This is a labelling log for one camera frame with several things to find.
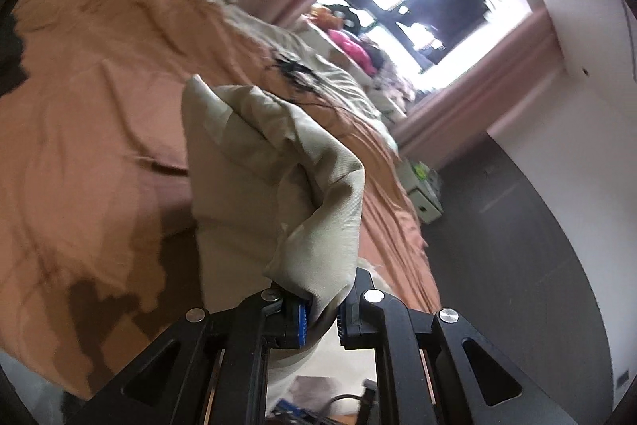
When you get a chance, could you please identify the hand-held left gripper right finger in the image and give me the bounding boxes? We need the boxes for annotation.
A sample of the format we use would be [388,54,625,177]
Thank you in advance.
[336,268,573,425]

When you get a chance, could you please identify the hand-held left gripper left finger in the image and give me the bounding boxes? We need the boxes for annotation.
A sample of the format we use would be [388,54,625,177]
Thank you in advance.
[64,288,313,425]

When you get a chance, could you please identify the cream satin garment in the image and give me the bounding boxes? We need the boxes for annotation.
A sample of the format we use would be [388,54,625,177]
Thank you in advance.
[180,74,394,406]

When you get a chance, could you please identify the blue item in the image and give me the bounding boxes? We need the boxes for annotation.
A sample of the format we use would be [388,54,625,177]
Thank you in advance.
[271,398,324,425]

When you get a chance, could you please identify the white cardboard box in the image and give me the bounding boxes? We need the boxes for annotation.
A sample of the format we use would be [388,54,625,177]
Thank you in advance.
[404,155,445,223]

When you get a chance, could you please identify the beige bedding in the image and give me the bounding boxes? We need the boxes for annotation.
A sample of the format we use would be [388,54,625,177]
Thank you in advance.
[233,1,400,149]

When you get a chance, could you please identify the pink plush toy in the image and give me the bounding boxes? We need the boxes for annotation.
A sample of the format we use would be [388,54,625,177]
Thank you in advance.
[325,28,380,76]

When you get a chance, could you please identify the orange fleece blanket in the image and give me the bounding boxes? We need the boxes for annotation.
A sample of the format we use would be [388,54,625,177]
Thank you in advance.
[0,0,442,401]

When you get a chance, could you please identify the orange stuffed toy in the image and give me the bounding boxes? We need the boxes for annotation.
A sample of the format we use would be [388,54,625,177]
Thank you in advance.
[310,3,345,31]

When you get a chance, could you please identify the black cloth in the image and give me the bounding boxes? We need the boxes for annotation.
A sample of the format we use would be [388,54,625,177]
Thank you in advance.
[0,13,29,98]

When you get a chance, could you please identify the black tangled cables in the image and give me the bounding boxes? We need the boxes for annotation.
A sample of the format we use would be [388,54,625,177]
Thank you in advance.
[265,51,350,118]

